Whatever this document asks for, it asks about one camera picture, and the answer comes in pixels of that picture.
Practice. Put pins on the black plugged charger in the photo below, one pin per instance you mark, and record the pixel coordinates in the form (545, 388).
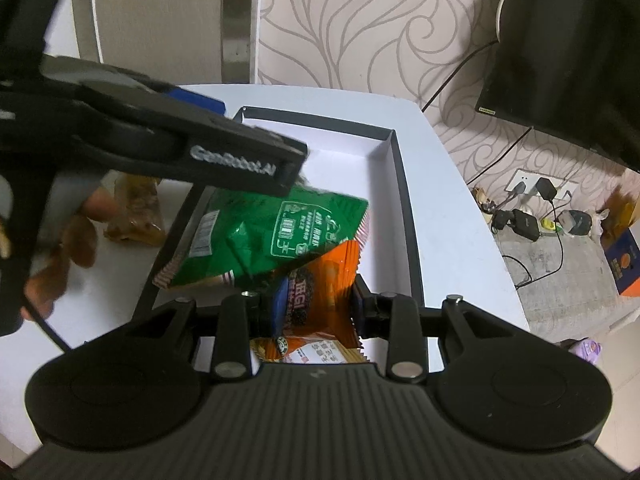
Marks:
(546, 190)

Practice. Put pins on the black cardboard box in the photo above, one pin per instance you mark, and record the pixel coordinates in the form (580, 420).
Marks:
(350, 170)

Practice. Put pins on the brown snack packet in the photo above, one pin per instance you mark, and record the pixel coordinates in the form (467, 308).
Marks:
(140, 210)

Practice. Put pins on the black television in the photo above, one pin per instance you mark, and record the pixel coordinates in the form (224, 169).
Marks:
(565, 60)

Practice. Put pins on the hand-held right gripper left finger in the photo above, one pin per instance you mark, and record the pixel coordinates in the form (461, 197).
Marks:
(280, 310)

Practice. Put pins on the yellow plastic bag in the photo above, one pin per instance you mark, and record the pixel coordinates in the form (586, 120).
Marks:
(616, 210)

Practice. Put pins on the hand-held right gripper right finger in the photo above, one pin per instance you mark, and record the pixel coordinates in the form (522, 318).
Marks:
(357, 307)

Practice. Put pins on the orange and blue box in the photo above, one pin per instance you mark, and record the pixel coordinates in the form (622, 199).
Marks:
(625, 262)

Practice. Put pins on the white wall socket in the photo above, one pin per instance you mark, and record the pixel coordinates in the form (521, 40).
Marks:
(530, 177)

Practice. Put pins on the person's left hand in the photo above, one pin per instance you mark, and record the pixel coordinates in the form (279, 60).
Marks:
(80, 242)

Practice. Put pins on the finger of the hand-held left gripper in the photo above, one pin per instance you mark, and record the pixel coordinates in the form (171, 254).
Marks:
(197, 101)
(235, 157)

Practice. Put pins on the grey power adapter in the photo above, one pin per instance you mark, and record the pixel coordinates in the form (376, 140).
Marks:
(574, 222)

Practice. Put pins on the green snack packet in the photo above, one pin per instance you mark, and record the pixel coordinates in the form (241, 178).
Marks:
(300, 230)

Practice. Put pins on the orange snack packet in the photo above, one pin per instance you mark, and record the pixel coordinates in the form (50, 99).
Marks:
(327, 270)

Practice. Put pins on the purple packet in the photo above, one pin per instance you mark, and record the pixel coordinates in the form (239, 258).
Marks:
(586, 349)

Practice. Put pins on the black power adapter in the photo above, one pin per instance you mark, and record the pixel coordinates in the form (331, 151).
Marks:
(522, 224)

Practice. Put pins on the small figurine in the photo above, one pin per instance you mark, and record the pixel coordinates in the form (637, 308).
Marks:
(484, 202)

